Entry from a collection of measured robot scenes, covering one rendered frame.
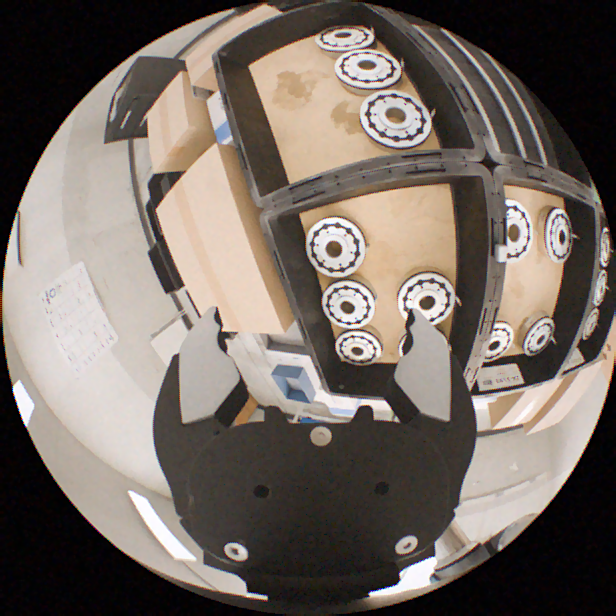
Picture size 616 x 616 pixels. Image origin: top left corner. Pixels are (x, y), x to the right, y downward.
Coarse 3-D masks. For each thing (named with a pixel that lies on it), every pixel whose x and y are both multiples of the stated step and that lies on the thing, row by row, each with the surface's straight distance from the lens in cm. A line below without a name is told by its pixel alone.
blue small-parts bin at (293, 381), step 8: (280, 368) 85; (288, 368) 82; (296, 368) 81; (304, 368) 80; (272, 376) 86; (280, 376) 81; (288, 376) 79; (296, 376) 77; (304, 376) 81; (280, 384) 92; (288, 384) 97; (296, 384) 94; (304, 384) 82; (312, 384) 89; (288, 392) 98; (296, 392) 98; (304, 392) 83; (312, 392) 90; (296, 400) 95; (304, 400) 93; (312, 400) 91
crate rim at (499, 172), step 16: (496, 176) 26; (512, 176) 27; (528, 176) 31; (544, 176) 32; (496, 192) 25; (576, 192) 40; (496, 272) 27; (592, 272) 48; (496, 288) 28; (592, 288) 50; (496, 304) 29; (496, 320) 31; (576, 336) 52; (480, 352) 34; (560, 368) 57; (528, 384) 52; (544, 384) 57
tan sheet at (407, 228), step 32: (384, 192) 31; (416, 192) 32; (448, 192) 33; (384, 224) 31; (416, 224) 32; (448, 224) 33; (384, 256) 32; (416, 256) 33; (448, 256) 34; (384, 288) 35; (384, 320) 38; (448, 320) 40; (384, 352) 44
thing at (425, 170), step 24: (408, 168) 22; (432, 168) 22; (456, 168) 23; (480, 168) 25; (312, 192) 23; (336, 192) 22; (264, 216) 26; (288, 288) 28; (480, 312) 29; (480, 336) 31; (312, 360) 36
